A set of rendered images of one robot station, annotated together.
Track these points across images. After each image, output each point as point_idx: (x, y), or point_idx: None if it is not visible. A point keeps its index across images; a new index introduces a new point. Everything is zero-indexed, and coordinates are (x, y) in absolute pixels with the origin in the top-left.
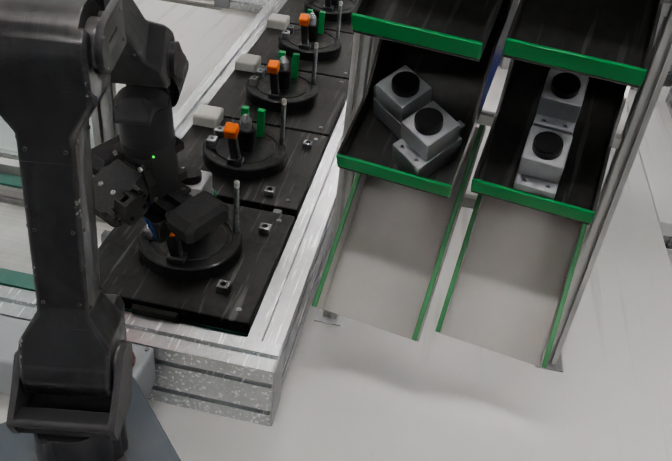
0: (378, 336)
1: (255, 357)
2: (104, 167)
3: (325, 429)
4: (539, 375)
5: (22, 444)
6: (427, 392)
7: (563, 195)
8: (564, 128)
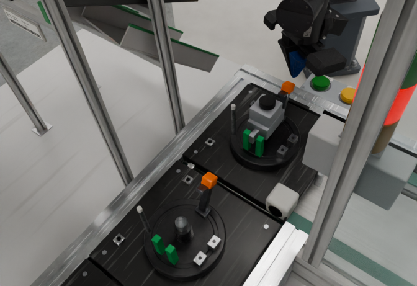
0: (164, 121)
1: (250, 72)
2: (335, 18)
3: (220, 85)
4: (103, 82)
5: (361, 2)
6: (162, 88)
7: None
8: None
